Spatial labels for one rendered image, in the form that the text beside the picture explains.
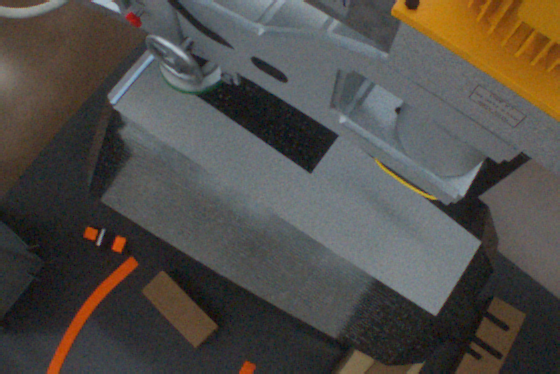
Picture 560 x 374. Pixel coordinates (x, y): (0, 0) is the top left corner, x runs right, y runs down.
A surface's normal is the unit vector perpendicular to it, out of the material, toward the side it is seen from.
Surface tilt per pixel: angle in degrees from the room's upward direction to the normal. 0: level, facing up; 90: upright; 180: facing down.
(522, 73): 0
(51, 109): 0
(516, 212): 0
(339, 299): 45
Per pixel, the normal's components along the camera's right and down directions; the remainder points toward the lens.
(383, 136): 0.00, -0.26
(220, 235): -0.38, 0.38
